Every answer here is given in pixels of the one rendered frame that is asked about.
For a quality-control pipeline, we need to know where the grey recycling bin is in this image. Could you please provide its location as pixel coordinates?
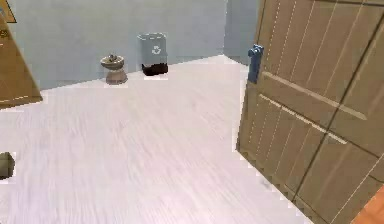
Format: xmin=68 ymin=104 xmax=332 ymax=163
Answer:
xmin=136 ymin=32 xmax=169 ymax=77

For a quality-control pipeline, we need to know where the brown wooden room door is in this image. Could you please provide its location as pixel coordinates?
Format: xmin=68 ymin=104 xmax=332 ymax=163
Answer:
xmin=235 ymin=0 xmax=384 ymax=224

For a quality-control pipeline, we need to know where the beige pedestal bowl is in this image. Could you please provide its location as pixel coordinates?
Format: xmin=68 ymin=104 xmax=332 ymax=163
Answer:
xmin=100 ymin=53 xmax=129 ymax=86

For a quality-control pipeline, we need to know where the dark olive round object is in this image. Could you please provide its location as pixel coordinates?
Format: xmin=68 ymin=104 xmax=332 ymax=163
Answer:
xmin=0 ymin=151 xmax=16 ymax=181

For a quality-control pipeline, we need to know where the blue door handle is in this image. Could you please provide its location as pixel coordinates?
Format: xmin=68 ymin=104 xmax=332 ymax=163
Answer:
xmin=247 ymin=44 xmax=265 ymax=85

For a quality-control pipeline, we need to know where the brown wooden cupboard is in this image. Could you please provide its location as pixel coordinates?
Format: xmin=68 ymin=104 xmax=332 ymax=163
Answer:
xmin=0 ymin=13 xmax=44 ymax=110

